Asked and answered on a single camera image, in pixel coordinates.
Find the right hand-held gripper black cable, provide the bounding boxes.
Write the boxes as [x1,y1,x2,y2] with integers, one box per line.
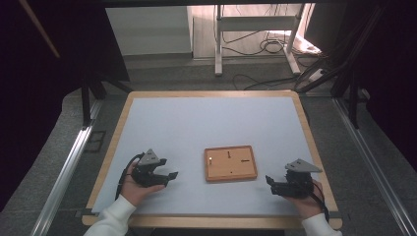
[308,181,330,223]

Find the black floor grille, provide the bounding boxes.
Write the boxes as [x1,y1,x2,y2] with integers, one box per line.
[84,130,107,153]

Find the wooden picture frame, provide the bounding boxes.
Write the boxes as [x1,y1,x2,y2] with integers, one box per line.
[204,145,259,183]

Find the white cabinet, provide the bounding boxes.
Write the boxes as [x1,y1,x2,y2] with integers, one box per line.
[105,6,193,57]

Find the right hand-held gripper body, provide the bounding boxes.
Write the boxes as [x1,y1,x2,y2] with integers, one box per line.
[270,158,324,200]

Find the white metal stand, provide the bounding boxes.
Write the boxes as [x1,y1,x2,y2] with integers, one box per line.
[214,3,308,77]

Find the aluminium floor rail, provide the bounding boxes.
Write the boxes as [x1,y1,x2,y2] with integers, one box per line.
[30,99,104,236]
[331,97,417,236]

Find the dark curtain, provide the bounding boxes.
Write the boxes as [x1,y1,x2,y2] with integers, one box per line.
[355,0,417,163]
[0,0,131,212]

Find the white power strip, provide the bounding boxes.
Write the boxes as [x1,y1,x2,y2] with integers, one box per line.
[308,68,327,83]

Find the left hand-held gripper black cable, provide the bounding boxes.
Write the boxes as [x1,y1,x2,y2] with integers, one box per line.
[114,151,146,201]

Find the person's right hand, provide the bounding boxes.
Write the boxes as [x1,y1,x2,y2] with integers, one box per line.
[284,178,327,220]

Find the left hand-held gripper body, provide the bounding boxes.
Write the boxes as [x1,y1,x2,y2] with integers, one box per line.
[131,148,170,189]

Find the wooden table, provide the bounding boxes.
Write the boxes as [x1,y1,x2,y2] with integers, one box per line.
[82,89,343,230]

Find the white table mat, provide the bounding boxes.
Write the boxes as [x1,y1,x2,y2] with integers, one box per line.
[91,96,329,217]

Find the person's left hand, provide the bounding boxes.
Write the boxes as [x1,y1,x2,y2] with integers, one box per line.
[120,161,166,207]

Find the black floor cables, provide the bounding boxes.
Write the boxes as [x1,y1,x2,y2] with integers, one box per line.
[221,30,324,91]

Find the black metal stand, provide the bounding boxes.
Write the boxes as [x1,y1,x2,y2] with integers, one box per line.
[294,3,389,130]
[80,70,134,128]

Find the wooden pole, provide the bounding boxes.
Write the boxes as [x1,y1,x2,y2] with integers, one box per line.
[18,0,62,59]

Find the hand-held gripper black cable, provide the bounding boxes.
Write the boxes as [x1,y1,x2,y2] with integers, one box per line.
[114,151,146,201]
[308,181,330,223]

